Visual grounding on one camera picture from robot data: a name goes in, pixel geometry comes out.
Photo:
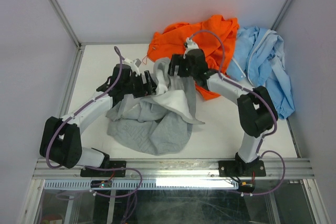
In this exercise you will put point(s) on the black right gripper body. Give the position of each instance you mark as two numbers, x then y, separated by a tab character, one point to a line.
187	71

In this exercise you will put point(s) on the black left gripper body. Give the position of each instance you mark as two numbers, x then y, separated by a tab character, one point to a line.
135	86

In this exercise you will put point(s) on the grey zip hoodie jacket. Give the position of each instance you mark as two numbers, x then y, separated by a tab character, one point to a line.
158	124

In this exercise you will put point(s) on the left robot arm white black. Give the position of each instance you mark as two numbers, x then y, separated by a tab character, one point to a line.
61	140

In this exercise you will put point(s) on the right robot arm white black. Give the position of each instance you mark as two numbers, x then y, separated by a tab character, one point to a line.
257	114

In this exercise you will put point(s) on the orange jacket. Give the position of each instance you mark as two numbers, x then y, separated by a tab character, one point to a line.
217	39

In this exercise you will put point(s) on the light blue jacket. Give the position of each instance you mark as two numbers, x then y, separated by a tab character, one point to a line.
259	57

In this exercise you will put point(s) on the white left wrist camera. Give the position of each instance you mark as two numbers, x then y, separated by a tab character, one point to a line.
134	64

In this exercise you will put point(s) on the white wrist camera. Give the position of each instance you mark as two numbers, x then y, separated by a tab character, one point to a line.
134	64
189	45

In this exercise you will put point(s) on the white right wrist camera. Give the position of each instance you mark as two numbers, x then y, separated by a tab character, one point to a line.
189	45

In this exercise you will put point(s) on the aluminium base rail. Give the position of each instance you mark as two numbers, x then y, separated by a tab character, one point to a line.
266	168

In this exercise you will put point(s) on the left aluminium corner post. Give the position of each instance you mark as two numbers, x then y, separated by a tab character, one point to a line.
65	22

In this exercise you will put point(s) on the aluminium corner post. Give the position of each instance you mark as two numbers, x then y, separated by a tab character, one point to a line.
287	1
65	22

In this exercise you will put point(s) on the slotted cable duct with light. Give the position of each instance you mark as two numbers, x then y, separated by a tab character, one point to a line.
174	183

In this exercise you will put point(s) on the right aluminium corner post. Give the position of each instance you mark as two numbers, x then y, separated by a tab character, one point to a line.
287	1

